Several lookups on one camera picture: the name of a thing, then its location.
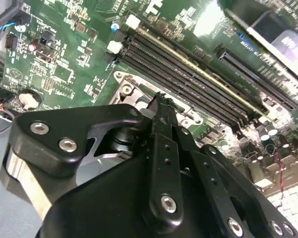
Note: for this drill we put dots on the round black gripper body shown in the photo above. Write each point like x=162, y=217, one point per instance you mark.
x=101, y=210

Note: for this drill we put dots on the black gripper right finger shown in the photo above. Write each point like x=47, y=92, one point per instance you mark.
x=238, y=188

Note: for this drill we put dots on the metal socket cover frame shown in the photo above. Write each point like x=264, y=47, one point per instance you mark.
x=146, y=89

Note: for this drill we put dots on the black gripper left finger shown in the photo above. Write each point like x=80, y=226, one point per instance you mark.
x=39, y=148

